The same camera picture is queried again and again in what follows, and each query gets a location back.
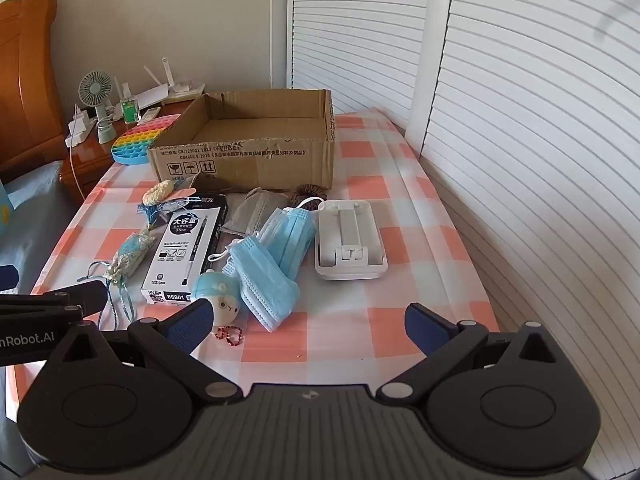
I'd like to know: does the small green desk fan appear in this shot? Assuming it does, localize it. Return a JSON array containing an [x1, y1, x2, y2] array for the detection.
[[78, 71, 118, 145]]

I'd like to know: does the white power strip with chargers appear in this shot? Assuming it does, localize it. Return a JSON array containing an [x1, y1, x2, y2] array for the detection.
[[65, 105, 99, 149]]

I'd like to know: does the blue plush doll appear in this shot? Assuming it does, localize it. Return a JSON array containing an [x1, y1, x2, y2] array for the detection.
[[191, 269, 242, 329]]

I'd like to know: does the white router with antennas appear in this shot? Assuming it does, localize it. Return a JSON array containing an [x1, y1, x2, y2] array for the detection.
[[134, 57, 176, 110]]

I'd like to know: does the blue face mask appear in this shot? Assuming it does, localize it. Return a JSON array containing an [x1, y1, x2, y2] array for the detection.
[[259, 205, 317, 282], [219, 237, 301, 334]]

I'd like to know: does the floral fabric sachet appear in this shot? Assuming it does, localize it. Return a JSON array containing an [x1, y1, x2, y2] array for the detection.
[[79, 227, 157, 330]]

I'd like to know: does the rainbow pop bubble toy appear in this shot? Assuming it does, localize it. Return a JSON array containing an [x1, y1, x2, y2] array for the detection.
[[111, 114, 182, 165]]

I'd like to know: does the wooden bed headboard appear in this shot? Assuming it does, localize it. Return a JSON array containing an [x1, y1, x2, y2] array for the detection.
[[0, 0, 68, 181]]

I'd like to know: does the brown scrunchie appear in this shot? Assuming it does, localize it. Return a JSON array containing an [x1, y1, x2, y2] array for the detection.
[[290, 183, 329, 209]]

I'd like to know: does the lace trimmed linen pouch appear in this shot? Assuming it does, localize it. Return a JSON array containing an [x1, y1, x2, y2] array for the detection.
[[220, 187, 282, 239]]

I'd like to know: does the green hand sanitizer bottle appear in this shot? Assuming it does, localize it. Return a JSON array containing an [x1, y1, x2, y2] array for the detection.
[[120, 82, 141, 124]]

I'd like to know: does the white power cable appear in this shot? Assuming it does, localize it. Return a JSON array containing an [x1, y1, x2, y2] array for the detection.
[[70, 144, 85, 197]]

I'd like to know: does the blue tassel cord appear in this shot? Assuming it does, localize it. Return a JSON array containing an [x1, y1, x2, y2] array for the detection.
[[137, 202, 174, 227]]

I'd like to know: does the white louvered closet door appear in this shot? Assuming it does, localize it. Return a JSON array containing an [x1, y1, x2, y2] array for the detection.
[[405, 0, 640, 477], [287, 0, 454, 117]]

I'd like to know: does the brown cardboard box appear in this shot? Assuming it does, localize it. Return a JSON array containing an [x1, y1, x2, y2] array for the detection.
[[146, 89, 335, 192]]

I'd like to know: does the wooden nightstand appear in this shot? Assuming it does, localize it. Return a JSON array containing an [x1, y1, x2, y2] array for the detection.
[[60, 97, 197, 206]]

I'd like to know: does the cream plastic tray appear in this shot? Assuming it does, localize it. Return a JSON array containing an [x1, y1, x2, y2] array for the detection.
[[164, 80, 205, 105]]

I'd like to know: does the black and white pen box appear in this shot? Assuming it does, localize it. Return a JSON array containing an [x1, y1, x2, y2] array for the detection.
[[140, 194, 229, 306]]

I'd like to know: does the grey linen pouch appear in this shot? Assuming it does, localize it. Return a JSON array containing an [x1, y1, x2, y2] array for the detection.
[[172, 170, 219, 196]]

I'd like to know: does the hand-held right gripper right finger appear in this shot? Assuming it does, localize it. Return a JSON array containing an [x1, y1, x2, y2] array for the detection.
[[377, 303, 576, 403]]

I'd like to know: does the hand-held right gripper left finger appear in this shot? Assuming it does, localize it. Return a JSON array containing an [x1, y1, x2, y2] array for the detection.
[[45, 300, 241, 406]]

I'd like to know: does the orange checked tablecloth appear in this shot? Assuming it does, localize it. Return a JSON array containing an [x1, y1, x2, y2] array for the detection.
[[10, 107, 501, 411]]

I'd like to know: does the yellow printed pillow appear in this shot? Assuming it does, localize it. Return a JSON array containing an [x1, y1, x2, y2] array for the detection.
[[0, 180, 14, 235]]

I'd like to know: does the white phone stand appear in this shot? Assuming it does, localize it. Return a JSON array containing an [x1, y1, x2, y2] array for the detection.
[[314, 200, 389, 281]]

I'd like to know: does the cream knit scrunchie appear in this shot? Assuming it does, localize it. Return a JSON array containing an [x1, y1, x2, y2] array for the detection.
[[142, 180, 176, 206]]

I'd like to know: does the red bead bracelet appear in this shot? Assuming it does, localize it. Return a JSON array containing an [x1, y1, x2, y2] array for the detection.
[[215, 326, 245, 347]]

